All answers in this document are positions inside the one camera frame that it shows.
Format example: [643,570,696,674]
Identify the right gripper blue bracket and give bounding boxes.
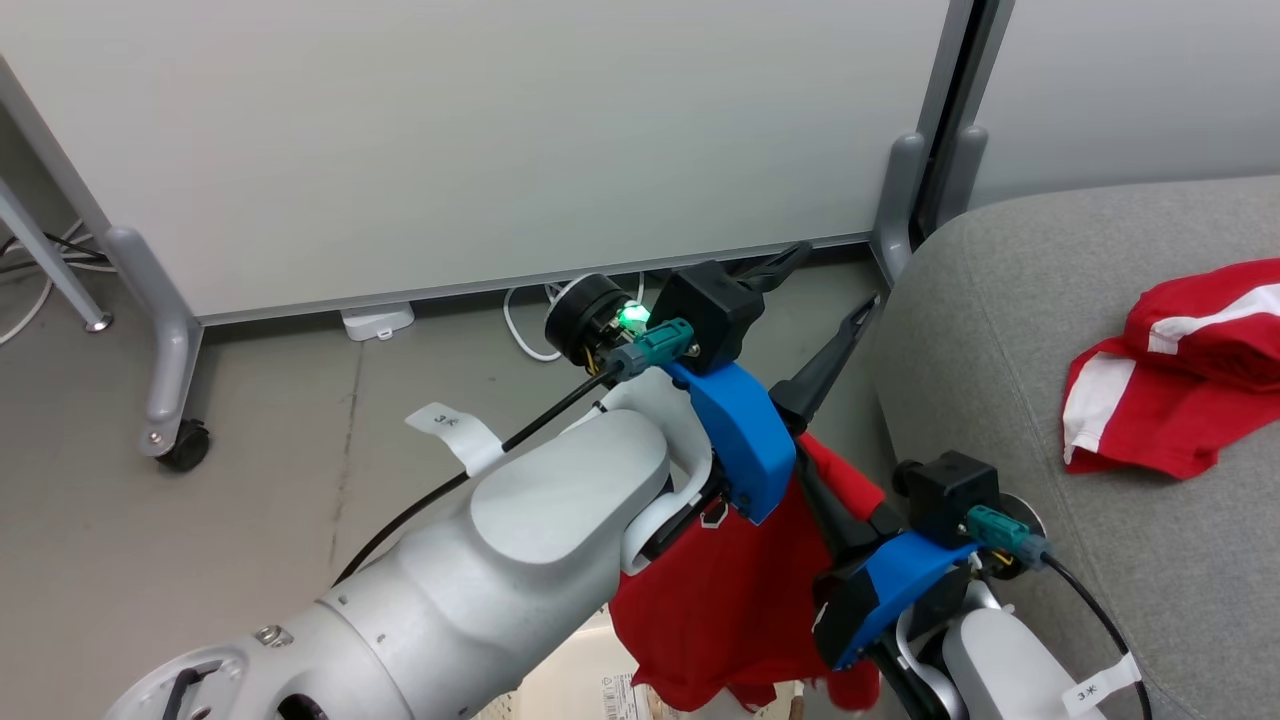
[795,445,978,673]

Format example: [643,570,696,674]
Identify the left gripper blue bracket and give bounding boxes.
[660,242,884,527]

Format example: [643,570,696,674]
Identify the plain red garment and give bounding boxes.
[608,430,889,714]

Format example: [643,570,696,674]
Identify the red garment white stripes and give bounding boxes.
[1061,258,1280,481]

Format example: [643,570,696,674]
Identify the grey fabric sofa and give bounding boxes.
[870,175,1280,720]

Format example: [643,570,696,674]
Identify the pale plastic laundry basket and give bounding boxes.
[470,606,813,720]

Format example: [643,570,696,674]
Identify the large white partition panel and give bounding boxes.
[0,0,977,327]

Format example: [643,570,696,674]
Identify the narrow white partition panel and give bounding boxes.
[925,0,1280,233]

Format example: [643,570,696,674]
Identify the white power adapter box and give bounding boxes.
[340,302,417,343]

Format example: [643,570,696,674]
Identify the black caster wheel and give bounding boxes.
[155,418,212,473]

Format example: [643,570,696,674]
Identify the grey partition foot with caster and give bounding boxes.
[104,226,207,457]

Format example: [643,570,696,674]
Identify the grey metal table leg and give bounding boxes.
[0,178,114,334]

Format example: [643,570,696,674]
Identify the right camera cable teal plug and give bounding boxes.
[964,505,1153,720]

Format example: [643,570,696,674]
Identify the looped white cable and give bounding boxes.
[501,272,647,363]

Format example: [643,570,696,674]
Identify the white cable label tag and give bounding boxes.
[1060,653,1143,718]
[404,401,507,478]

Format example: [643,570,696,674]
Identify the black floor cables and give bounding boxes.
[0,230,113,277]

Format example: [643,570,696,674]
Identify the white floor cables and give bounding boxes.
[0,220,117,347]

